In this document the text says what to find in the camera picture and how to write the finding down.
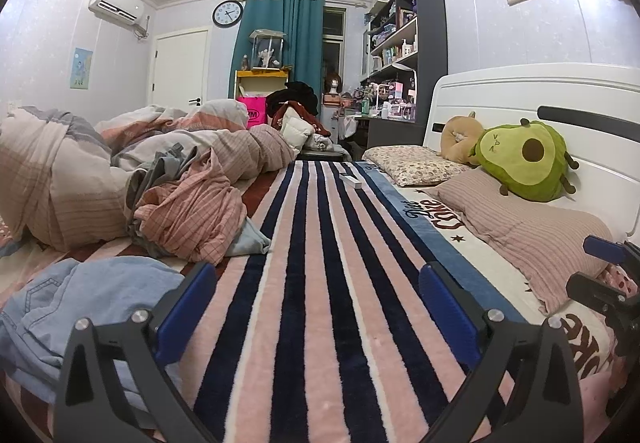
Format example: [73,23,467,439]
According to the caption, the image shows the striped plush blanket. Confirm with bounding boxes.
[0,158,621,443]

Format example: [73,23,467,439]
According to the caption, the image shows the glass display case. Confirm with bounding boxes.
[248,29,288,70]

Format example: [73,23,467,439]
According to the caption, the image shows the pink shopping bag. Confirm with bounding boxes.
[237,96,268,129]

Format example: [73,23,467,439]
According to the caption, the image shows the teal curtain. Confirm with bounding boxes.
[228,0,326,99]

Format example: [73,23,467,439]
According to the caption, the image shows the dark red cloth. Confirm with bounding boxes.
[272,102,331,136]

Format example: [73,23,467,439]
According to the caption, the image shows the white bed headboard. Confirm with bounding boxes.
[422,63,640,244]

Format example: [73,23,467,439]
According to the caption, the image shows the wig on mannequin head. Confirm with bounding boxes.
[324,73,345,105]

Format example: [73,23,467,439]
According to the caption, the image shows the brown plush toy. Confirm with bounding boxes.
[440,112,486,167]

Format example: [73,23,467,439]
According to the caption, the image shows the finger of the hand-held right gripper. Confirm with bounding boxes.
[566,271,631,319]
[583,234,640,269]

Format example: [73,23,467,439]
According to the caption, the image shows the yellow shelf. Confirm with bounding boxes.
[235,69,292,99]

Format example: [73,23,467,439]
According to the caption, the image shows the pink grey bundled duvet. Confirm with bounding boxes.
[0,98,296,251]

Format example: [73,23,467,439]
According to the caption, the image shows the light blue denim pants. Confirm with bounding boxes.
[0,257,188,404]

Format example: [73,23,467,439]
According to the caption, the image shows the green avocado plush toy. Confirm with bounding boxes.
[470,118,581,202]

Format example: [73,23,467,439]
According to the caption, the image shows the pink checked garment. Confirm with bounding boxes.
[132,158,248,266]

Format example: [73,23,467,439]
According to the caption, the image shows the white air conditioner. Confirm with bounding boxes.
[88,0,151,31]

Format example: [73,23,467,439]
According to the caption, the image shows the black clothes pile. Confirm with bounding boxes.
[266,81,321,116]

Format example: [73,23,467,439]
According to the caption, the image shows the grey garment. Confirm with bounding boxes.
[124,143,211,224]

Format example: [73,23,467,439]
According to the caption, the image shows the pale blue cloth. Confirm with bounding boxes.
[220,218,273,256]

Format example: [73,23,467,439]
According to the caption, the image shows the dark tall bookshelf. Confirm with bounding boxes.
[360,0,447,151]

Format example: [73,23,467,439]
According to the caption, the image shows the dark stool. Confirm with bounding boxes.
[297,146,353,161]

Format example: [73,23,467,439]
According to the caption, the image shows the floral pillow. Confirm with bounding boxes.
[361,144,473,187]

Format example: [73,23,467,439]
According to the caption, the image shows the small blue wall poster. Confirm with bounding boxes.
[68,47,94,89]

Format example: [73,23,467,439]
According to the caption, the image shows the window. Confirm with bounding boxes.
[322,6,347,74]

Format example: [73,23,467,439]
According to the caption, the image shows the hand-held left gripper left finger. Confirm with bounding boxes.
[54,262,218,443]

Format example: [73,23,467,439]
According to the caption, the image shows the white door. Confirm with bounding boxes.
[150,27,210,109]

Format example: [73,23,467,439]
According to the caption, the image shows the beige ribbed pillow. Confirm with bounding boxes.
[425,168,626,316]

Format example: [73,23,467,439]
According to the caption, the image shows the white cushion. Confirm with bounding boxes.
[280,116,321,149]

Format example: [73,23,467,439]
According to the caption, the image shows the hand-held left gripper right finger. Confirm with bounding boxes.
[419,262,583,443]

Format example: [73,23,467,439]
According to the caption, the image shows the round black wall clock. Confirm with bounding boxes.
[212,0,244,28]

